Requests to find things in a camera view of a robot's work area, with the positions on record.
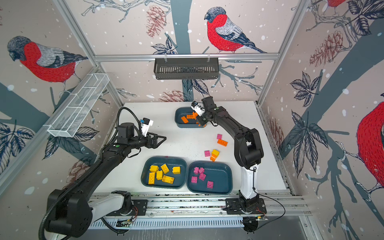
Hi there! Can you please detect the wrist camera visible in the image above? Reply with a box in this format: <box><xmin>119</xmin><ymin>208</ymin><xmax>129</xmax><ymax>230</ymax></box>
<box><xmin>140</xmin><ymin>118</ymin><xmax>154</xmax><ymax>137</ymax></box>
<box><xmin>191</xmin><ymin>101</ymin><xmax>205</xmax><ymax>117</ymax></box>

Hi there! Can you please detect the black hanging wire basket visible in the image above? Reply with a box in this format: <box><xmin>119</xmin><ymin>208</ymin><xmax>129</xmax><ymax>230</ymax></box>
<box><xmin>154</xmin><ymin>58</ymin><xmax>219</xmax><ymax>80</ymax></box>

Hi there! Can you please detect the aluminium mounting rail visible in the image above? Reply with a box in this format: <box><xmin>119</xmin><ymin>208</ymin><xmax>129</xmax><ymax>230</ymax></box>
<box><xmin>61</xmin><ymin>194</ymin><xmax>313</xmax><ymax>218</ymax></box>

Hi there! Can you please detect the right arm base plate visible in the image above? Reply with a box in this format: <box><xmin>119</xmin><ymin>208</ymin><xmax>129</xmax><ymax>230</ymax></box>
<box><xmin>223</xmin><ymin>198</ymin><xmax>267</xmax><ymax>215</ymax></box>

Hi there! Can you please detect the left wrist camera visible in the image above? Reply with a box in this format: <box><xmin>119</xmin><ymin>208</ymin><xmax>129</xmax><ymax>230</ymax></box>
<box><xmin>140</xmin><ymin>118</ymin><xmax>154</xmax><ymax>137</ymax></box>

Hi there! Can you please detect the near left teal bin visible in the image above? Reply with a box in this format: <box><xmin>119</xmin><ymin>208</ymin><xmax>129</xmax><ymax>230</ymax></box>
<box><xmin>141</xmin><ymin>156</ymin><xmax>187</xmax><ymax>189</ymax></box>

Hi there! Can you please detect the yellow long lego brick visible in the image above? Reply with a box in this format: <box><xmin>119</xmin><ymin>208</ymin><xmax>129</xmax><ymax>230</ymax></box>
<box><xmin>162</xmin><ymin>175</ymin><xmax>175</xmax><ymax>185</ymax></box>
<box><xmin>148</xmin><ymin>172</ymin><xmax>156</xmax><ymax>185</ymax></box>

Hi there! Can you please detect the near right teal bin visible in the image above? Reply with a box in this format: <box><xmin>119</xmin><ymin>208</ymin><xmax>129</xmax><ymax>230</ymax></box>
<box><xmin>187</xmin><ymin>161</ymin><xmax>233</xmax><ymax>195</ymax></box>

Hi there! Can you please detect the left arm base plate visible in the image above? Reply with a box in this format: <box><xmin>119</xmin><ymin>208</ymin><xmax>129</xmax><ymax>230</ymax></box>
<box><xmin>107</xmin><ymin>199</ymin><xmax>148</xmax><ymax>217</ymax></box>

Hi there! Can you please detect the yellow square lego brick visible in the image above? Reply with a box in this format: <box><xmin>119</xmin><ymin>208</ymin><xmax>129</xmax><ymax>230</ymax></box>
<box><xmin>173</xmin><ymin>166</ymin><xmax>181</xmax><ymax>175</ymax></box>

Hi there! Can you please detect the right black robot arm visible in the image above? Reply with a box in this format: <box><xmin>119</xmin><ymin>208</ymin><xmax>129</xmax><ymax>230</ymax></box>
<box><xmin>191</xmin><ymin>97</ymin><xmax>264</xmax><ymax>214</ymax></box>

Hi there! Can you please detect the white mesh wall shelf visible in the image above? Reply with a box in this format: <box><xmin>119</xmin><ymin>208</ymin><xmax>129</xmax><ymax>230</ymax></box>
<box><xmin>48</xmin><ymin>73</ymin><xmax>110</xmax><ymax>138</ymax></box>

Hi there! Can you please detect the teal bin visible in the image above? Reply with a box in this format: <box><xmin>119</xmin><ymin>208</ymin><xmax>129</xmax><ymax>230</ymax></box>
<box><xmin>187</xmin><ymin>161</ymin><xmax>233</xmax><ymax>195</ymax></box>
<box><xmin>175</xmin><ymin>107</ymin><xmax>203</xmax><ymax>129</ymax></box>
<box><xmin>141</xmin><ymin>156</ymin><xmax>187</xmax><ymax>189</ymax></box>

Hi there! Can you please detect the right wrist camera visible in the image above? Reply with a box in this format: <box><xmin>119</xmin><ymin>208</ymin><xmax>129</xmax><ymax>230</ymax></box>
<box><xmin>191</xmin><ymin>101</ymin><xmax>205</xmax><ymax>117</ymax></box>

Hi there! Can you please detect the yellow tall lego brick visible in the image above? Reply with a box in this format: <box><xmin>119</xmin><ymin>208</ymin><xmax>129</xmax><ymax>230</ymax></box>
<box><xmin>156</xmin><ymin>171</ymin><xmax>164</xmax><ymax>181</ymax></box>

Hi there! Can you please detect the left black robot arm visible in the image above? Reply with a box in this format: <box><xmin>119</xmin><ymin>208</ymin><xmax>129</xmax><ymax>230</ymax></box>
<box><xmin>38</xmin><ymin>107</ymin><xmax>167</xmax><ymax>240</ymax></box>

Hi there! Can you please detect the far teal bin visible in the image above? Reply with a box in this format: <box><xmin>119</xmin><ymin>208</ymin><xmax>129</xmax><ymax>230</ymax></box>
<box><xmin>175</xmin><ymin>107</ymin><xmax>203</xmax><ymax>129</ymax></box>

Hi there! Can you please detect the yellow small lego brick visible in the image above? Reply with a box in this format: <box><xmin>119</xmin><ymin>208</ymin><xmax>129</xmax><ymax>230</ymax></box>
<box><xmin>212</xmin><ymin>150</ymin><xmax>220</xmax><ymax>158</ymax></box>

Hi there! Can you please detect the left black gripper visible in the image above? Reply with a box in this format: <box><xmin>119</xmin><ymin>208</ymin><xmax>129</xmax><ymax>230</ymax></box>
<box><xmin>128</xmin><ymin>130</ymin><xmax>166</xmax><ymax>150</ymax></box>

